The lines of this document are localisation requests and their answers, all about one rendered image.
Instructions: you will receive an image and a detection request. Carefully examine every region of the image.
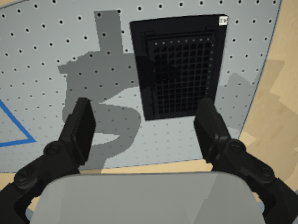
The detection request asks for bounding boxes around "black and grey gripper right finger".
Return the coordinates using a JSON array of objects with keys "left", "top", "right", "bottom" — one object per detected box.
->
[{"left": 193, "top": 97, "right": 298, "bottom": 224}]

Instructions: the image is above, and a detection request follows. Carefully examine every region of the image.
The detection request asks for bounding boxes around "grey rectangular base plate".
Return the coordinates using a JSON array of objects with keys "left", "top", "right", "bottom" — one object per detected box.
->
[{"left": 0, "top": 0, "right": 283, "bottom": 173}]

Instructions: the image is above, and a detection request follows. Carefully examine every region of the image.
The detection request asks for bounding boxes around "black well plate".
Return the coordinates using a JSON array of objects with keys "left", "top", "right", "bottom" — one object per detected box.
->
[{"left": 146, "top": 30, "right": 216, "bottom": 118}]

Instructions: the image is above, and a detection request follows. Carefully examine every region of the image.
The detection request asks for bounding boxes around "blue taped rectangular outline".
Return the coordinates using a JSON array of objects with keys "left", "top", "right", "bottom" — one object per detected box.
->
[{"left": 0, "top": 100, "right": 36, "bottom": 147}]

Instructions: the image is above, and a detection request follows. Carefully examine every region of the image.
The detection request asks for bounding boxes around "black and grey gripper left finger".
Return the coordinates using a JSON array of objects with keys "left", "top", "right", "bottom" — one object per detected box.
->
[{"left": 0, "top": 97, "right": 96, "bottom": 224}]

